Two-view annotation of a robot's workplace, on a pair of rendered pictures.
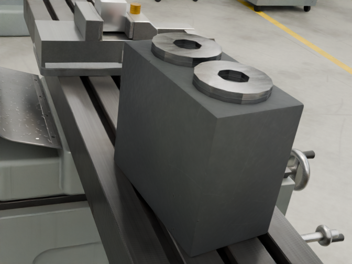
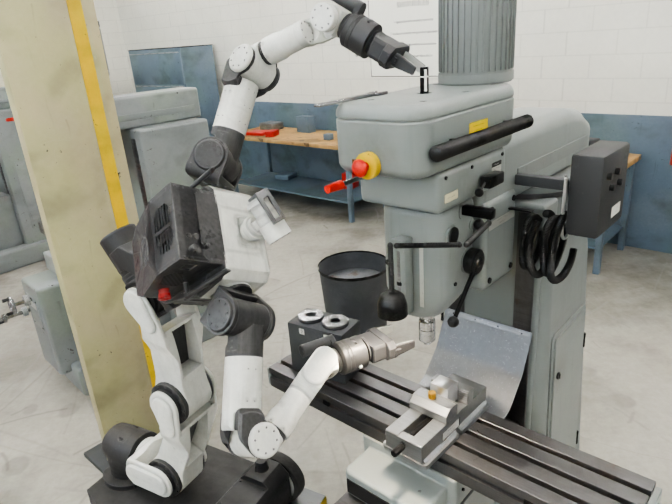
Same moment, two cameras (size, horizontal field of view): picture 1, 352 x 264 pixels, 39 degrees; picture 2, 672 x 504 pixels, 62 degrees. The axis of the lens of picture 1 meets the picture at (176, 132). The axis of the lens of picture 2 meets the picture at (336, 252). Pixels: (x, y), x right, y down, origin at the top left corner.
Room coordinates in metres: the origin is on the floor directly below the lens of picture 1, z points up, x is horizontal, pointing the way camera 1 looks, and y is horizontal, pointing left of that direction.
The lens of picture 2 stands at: (2.16, -0.60, 2.04)
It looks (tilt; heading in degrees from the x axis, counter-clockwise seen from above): 21 degrees down; 158
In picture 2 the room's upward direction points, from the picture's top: 4 degrees counter-clockwise
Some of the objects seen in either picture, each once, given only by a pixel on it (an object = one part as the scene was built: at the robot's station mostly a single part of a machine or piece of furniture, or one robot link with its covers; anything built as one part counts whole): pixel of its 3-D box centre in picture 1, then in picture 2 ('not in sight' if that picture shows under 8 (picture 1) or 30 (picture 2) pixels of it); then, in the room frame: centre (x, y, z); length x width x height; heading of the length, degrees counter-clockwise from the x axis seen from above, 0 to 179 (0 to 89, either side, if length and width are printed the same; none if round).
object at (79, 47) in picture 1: (122, 36); (438, 410); (1.01, 0.14, 1.00); 0.35 x 0.15 x 0.11; 114
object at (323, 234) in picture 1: (310, 237); not in sight; (1.05, -0.39, 0.52); 0.22 x 0.06 x 0.06; 115
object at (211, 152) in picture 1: (196, 131); (325, 343); (0.57, -0.03, 1.04); 0.22 x 0.12 x 0.20; 34
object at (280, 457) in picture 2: not in sight; (279, 476); (0.51, -0.23, 0.50); 0.20 x 0.05 x 0.20; 38
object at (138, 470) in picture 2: not in sight; (167, 461); (0.45, -0.61, 0.68); 0.21 x 0.20 x 0.13; 38
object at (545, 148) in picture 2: not in sight; (512, 148); (0.74, 0.60, 1.66); 0.80 x 0.23 x 0.20; 115
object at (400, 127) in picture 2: not in sight; (428, 125); (0.94, 0.16, 1.81); 0.47 x 0.26 x 0.16; 115
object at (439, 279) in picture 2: not in sight; (427, 253); (0.95, 0.15, 1.47); 0.21 x 0.19 x 0.32; 25
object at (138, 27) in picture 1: (135, 21); (433, 405); (1.02, 0.12, 1.03); 0.12 x 0.06 x 0.04; 24
